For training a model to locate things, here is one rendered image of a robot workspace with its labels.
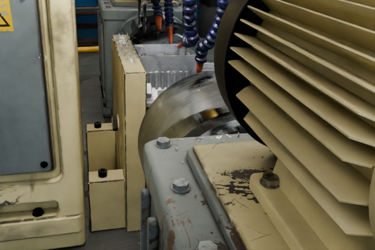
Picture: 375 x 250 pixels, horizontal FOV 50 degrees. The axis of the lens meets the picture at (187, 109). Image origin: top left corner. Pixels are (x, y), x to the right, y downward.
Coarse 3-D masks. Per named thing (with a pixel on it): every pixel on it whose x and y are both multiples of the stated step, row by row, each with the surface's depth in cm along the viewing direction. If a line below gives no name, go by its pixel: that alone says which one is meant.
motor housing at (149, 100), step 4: (204, 64) 91; (208, 64) 90; (212, 64) 90; (204, 68) 88; (208, 68) 88; (212, 68) 89; (152, 88) 84; (160, 88) 84; (164, 88) 84; (152, 92) 83; (156, 92) 83; (152, 96) 83; (156, 96) 83; (148, 100) 83; (152, 100) 83; (148, 104) 82
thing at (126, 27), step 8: (136, 16) 117; (152, 16) 112; (128, 24) 114; (136, 24) 109; (152, 24) 105; (176, 24) 107; (120, 32) 115; (128, 32) 108; (136, 32) 105; (152, 32) 106; (160, 32) 106; (176, 32) 107; (136, 40) 105; (144, 40) 106; (152, 40) 106; (160, 40) 107; (168, 40) 107; (176, 40) 108; (192, 48) 110
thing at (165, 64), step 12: (144, 48) 90; (156, 48) 91; (168, 48) 91; (180, 48) 90; (144, 60) 81; (156, 60) 82; (168, 60) 82; (180, 60) 83; (192, 60) 83; (156, 72) 82; (168, 72) 83; (180, 72) 83; (192, 72) 84; (156, 84) 83; (168, 84) 84
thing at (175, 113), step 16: (192, 80) 64; (208, 80) 63; (160, 96) 66; (176, 96) 62; (192, 96) 60; (208, 96) 58; (160, 112) 62; (176, 112) 58; (192, 112) 56; (208, 112) 54; (224, 112) 52; (144, 128) 65; (160, 128) 59; (176, 128) 55; (192, 128) 52; (208, 128) 52; (224, 128) 51; (240, 128) 50; (144, 144) 63
